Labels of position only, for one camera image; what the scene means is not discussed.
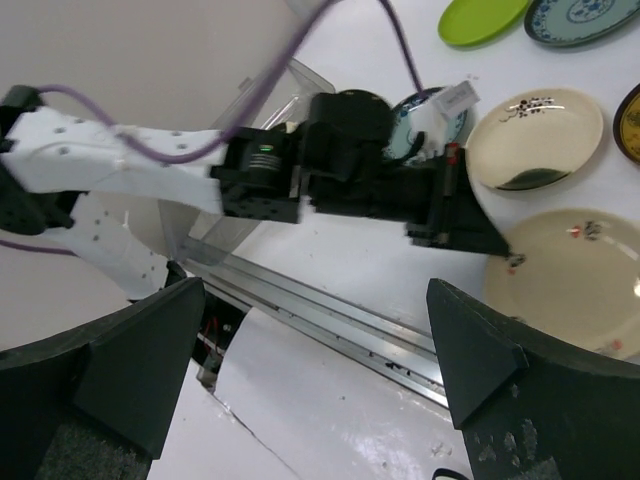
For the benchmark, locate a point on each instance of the cream plate with small motifs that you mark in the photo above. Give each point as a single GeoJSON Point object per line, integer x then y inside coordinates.
{"type": "Point", "coordinates": [572, 274]}

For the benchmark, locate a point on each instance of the blue patterned plate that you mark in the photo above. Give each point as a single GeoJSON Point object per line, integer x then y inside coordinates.
{"type": "Point", "coordinates": [402, 139]}
{"type": "Point", "coordinates": [570, 23]}

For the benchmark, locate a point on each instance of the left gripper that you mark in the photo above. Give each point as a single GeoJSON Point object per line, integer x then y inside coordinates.
{"type": "Point", "coordinates": [342, 156]}

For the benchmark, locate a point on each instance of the cream plate with flower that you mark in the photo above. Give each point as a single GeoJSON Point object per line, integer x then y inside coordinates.
{"type": "Point", "coordinates": [534, 139]}

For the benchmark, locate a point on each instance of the yellow brown patterned plate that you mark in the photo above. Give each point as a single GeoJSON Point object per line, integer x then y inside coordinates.
{"type": "Point", "coordinates": [626, 125]}

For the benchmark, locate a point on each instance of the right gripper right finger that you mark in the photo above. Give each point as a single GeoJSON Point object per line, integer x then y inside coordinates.
{"type": "Point", "coordinates": [530, 406]}

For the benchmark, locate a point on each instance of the blue patterned plate far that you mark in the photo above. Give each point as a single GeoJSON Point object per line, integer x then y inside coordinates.
{"type": "Point", "coordinates": [570, 23]}

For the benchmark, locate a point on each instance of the aluminium rail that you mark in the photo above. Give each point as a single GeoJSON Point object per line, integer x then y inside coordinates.
{"type": "Point", "coordinates": [398, 352]}

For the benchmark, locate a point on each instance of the green plate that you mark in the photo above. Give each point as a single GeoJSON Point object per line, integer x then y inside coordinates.
{"type": "Point", "coordinates": [470, 23]}

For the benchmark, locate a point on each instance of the clear plastic bin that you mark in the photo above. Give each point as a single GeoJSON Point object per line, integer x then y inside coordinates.
{"type": "Point", "coordinates": [264, 176]}

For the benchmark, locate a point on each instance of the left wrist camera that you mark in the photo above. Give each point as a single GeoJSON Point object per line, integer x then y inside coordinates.
{"type": "Point", "coordinates": [432, 116]}

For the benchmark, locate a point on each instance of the blue patterned plate near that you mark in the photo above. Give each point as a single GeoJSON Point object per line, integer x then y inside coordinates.
{"type": "Point", "coordinates": [402, 139]}

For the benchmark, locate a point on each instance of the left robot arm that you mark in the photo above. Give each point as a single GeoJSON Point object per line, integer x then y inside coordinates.
{"type": "Point", "coordinates": [53, 167]}

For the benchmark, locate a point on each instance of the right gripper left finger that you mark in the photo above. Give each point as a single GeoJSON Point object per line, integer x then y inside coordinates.
{"type": "Point", "coordinates": [97, 401]}

